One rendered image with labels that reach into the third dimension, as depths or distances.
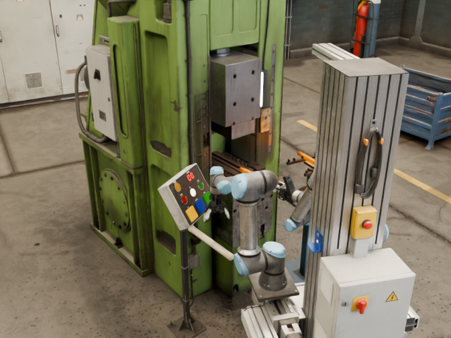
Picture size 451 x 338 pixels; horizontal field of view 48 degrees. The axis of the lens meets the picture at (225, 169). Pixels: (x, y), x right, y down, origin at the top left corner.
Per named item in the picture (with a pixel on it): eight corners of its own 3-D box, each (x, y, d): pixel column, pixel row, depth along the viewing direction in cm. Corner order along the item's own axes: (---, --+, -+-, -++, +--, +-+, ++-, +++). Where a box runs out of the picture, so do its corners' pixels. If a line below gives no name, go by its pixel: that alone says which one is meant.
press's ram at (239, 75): (270, 115, 347) (272, 55, 330) (225, 127, 325) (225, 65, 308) (230, 99, 377) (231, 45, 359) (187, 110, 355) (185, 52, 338)
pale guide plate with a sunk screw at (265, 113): (270, 130, 370) (270, 107, 363) (260, 133, 365) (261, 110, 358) (268, 129, 372) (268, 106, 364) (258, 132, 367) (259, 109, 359)
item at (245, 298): (290, 290, 392) (290, 288, 392) (231, 323, 359) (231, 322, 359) (256, 265, 420) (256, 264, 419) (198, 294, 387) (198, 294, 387)
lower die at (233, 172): (253, 179, 359) (253, 168, 355) (231, 188, 348) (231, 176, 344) (216, 159, 389) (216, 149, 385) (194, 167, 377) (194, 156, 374)
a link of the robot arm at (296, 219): (326, 180, 271) (292, 237, 303) (337, 173, 278) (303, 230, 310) (310, 165, 276) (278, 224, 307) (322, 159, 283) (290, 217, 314)
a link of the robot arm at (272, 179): (285, 166, 246) (249, 169, 293) (264, 170, 243) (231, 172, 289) (289, 190, 246) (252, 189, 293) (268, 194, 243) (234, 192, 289)
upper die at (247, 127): (254, 132, 344) (254, 119, 339) (231, 139, 332) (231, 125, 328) (216, 115, 373) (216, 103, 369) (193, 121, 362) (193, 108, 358)
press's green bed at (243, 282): (268, 280, 403) (271, 230, 382) (232, 300, 382) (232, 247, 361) (225, 249, 442) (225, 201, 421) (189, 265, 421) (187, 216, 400)
